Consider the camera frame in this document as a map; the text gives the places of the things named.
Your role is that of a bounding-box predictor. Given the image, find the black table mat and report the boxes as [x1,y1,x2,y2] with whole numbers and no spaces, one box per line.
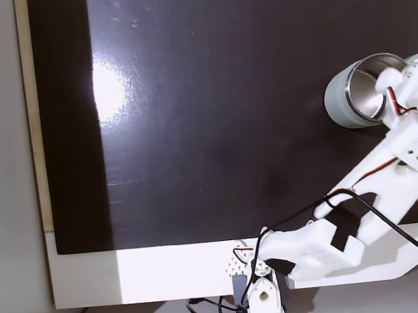
[26,0,418,259]

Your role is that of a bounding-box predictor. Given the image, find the black power cable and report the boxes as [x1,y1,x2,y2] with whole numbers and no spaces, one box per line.
[185,292,249,313]

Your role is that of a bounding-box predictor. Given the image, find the black camera cable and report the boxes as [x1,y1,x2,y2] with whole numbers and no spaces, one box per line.
[250,183,418,284]

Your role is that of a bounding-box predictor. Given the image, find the pale green steel mug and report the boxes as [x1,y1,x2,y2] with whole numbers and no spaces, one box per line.
[320,49,418,132]

